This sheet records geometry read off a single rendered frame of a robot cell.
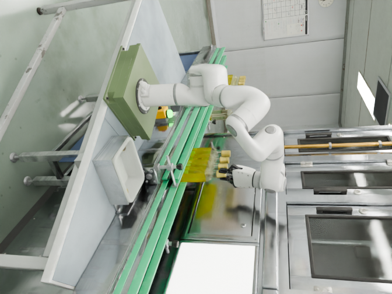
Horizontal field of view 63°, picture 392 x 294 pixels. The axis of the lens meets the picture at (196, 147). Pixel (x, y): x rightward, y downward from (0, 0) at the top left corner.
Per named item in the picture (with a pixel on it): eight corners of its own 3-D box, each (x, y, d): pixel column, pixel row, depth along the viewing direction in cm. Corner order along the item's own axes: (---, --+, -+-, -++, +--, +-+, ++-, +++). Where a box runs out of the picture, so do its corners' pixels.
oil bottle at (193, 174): (169, 182, 158) (212, 182, 152) (167, 173, 155) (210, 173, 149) (172, 175, 162) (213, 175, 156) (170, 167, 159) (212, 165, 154)
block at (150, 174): (144, 185, 144) (158, 185, 143) (138, 168, 139) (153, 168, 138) (146, 180, 147) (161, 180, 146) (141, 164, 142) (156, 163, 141)
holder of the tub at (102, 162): (114, 214, 131) (132, 214, 129) (91, 160, 117) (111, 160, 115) (130, 187, 145) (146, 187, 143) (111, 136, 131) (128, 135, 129)
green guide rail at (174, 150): (158, 167, 143) (175, 167, 141) (157, 165, 142) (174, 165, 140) (216, 49, 284) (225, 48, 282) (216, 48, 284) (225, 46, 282)
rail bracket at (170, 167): (159, 188, 144) (186, 188, 140) (150, 157, 135) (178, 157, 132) (161, 184, 146) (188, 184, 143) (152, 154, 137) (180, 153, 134)
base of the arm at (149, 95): (132, 98, 130) (167, 96, 126) (136, 72, 135) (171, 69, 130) (146, 115, 144) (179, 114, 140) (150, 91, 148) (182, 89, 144)
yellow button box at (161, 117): (154, 123, 174) (167, 122, 172) (150, 111, 171) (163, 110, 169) (157, 117, 180) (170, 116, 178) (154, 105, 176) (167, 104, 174)
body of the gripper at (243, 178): (260, 183, 149) (238, 179, 154) (259, 165, 143) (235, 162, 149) (255, 193, 143) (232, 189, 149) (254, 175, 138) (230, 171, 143)
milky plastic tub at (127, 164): (111, 205, 128) (131, 205, 126) (92, 160, 116) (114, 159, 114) (128, 178, 142) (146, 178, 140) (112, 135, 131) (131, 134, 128)
